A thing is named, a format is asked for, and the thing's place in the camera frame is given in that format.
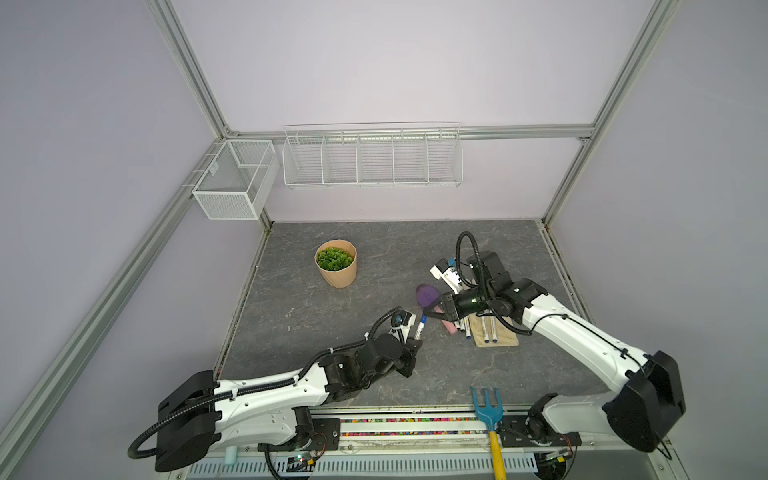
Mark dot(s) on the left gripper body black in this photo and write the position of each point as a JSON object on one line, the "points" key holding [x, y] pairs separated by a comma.
{"points": [[403, 363]]}

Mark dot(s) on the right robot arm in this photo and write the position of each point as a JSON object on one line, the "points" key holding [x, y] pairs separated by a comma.
{"points": [[644, 397]]}

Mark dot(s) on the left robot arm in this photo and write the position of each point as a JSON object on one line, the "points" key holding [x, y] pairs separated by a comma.
{"points": [[204, 413]]}

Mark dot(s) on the beige work glove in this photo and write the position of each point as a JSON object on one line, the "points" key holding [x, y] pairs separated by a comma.
{"points": [[506, 338]]}

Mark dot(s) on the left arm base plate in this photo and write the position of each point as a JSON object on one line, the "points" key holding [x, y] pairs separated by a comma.
{"points": [[323, 435]]}

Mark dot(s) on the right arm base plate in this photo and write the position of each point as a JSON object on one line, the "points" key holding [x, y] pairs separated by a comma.
{"points": [[519, 430]]}

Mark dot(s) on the white wire shelf basket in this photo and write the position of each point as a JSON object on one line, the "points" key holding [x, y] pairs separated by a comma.
{"points": [[382, 154]]}

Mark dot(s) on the beige pot with green plant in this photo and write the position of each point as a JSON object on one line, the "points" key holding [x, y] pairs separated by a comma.
{"points": [[336, 261]]}

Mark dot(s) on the purple trowel pink handle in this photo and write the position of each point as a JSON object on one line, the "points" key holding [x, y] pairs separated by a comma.
{"points": [[425, 296]]}

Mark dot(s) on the white wire mesh box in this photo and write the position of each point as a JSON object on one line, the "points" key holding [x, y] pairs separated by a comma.
{"points": [[237, 181]]}

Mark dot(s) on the teal rake yellow handle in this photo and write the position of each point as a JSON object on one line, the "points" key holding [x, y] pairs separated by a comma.
{"points": [[488, 408]]}

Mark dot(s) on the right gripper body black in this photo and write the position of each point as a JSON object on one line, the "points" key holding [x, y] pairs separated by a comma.
{"points": [[473, 302]]}

